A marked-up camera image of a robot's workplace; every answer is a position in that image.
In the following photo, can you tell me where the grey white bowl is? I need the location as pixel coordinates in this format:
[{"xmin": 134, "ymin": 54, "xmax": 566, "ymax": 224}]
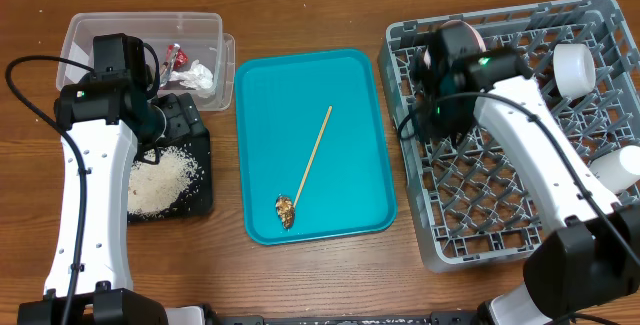
[{"xmin": 589, "ymin": 145, "xmax": 640, "ymax": 194}]

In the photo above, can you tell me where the white cup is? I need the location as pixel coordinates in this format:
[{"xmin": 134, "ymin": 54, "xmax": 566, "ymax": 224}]
[{"xmin": 552, "ymin": 44, "xmax": 596, "ymax": 99}]

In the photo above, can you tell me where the black waste tray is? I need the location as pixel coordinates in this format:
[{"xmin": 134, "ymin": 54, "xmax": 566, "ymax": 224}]
[{"xmin": 127, "ymin": 135, "xmax": 214, "ymax": 223}]

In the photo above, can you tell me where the clear plastic waste bin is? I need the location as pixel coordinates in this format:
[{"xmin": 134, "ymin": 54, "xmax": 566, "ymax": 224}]
[{"xmin": 61, "ymin": 12, "xmax": 235, "ymax": 111}]

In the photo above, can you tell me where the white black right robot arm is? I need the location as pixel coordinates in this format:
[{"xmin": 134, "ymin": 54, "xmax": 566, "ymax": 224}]
[{"xmin": 410, "ymin": 21, "xmax": 639, "ymax": 324}]

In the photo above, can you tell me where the brown food scrap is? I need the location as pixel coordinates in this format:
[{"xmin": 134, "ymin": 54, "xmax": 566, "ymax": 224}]
[{"xmin": 275, "ymin": 195, "xmax": 295, "ymax": 229}]

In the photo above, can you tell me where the teal plastic tray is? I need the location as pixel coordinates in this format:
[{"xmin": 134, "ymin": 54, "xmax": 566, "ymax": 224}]
[{"xmin": 235, "ymin": 49, "xmax": 397, "ymax": 245}]

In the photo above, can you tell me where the pile of spilled rice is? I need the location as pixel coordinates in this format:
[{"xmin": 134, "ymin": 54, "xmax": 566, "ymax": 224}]
[{"xmin": 128, "ymin": 146, "xmax": 204, "ymax": 218}]

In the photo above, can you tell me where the red snack wrapper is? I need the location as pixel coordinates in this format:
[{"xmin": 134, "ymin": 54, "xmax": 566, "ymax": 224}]
[{"xmin": 159, "ymin": 43, "xmax": 189, "ymax": 87}]

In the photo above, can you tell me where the wooden chopstick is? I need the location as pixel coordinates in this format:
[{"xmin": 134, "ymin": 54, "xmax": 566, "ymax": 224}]
[{"xmin": 293, "ymin": 105, "xmax": 333, "ymax": 209}]

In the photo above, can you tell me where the large white plate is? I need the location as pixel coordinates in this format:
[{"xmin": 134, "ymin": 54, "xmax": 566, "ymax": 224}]
[{"xmin": 422, "ymin": 20, "xmax": 486, "ymax": 68}]

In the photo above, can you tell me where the white tissue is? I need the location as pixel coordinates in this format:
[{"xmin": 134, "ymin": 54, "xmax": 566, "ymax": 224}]
[{"xmin": 169, "ymin": 60, "xmax": 215, "ymax": 97}]

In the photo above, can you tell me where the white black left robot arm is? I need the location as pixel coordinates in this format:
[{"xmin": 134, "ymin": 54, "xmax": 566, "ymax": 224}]
[{"xmin": 5, "ymin": 33, "xmax": 218, "ymax": 324}]

